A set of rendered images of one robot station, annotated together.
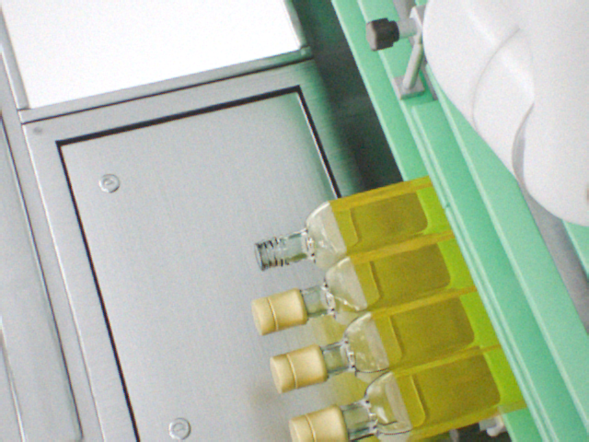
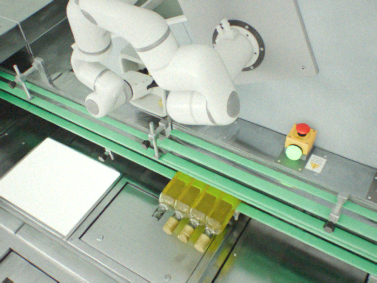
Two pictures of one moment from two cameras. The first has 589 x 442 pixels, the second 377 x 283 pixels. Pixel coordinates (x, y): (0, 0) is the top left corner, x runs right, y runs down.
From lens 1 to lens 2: 0.34 m
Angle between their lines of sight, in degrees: 21
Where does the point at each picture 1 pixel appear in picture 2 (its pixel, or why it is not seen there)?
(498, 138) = (203, 118)
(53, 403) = not seen: outside the picture
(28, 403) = not seen: outside the picture
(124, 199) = (106, 238)
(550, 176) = (220, 114)
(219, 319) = (154, 246)
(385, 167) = (162, 185)
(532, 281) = (221, 168)
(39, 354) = not seen: outside the picture
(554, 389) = (242, 190)
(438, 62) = (179, 116)
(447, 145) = (177, 160)
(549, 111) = (211, 100)
